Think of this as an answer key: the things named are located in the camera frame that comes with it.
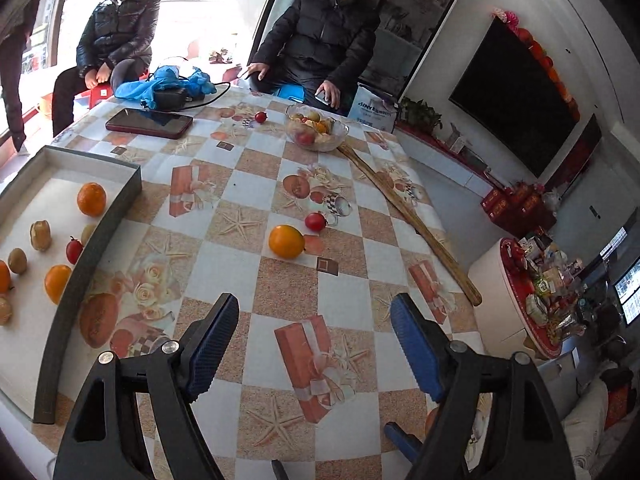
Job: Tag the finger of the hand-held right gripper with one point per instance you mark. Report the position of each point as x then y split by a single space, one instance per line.
400 440
281 471

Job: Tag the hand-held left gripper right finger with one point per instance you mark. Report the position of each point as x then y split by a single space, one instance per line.
412 350

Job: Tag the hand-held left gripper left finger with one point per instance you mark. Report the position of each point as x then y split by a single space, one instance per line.
215 345

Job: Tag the grey box with white interior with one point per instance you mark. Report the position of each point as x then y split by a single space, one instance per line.
80 300

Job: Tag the kiwi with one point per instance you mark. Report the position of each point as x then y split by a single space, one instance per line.
87 234
17 260

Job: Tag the walnut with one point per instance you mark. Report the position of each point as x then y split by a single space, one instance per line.
4 310
40 235

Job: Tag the orange with stem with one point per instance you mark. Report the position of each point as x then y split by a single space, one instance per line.
3 276

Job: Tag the patterned tablecloth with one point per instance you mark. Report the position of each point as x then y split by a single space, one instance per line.
280 290

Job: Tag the round white side table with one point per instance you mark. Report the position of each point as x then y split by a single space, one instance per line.
495 300

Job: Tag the orange with green patch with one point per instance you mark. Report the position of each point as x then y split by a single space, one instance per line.
286 241

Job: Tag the red tray of snacks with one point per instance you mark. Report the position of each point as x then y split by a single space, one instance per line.
545 290

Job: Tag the long wooden stick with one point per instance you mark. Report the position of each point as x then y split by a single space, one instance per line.
380 180

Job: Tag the stack of red gift boxes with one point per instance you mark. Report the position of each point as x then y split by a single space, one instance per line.
520 205

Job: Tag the low television stand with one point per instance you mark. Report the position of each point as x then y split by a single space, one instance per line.
450 160

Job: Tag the glass fruit bowl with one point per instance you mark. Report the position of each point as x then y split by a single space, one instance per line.
320 144

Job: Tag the red apple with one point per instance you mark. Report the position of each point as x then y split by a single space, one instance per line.
305 137

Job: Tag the smartphone in red case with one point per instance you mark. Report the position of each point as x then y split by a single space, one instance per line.
150 123

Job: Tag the small red tomato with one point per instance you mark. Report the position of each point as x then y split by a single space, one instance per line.
260 117

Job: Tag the potted green plant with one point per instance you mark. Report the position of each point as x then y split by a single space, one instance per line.
420 115

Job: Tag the white plastic bag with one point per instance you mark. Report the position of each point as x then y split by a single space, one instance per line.
372 110

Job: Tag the black charger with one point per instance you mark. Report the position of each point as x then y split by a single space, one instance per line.
170 99

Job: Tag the blue stool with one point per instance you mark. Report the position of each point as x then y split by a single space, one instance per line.
290 92

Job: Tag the blue cloth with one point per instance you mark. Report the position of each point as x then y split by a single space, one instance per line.
135 91

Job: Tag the black television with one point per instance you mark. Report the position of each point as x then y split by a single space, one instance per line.
520 105

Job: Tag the red stool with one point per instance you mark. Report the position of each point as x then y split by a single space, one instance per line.
97 92

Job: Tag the red hanging decorations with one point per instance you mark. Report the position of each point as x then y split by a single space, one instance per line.
540 55

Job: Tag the white display cabinet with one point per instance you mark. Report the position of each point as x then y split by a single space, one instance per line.
415 10

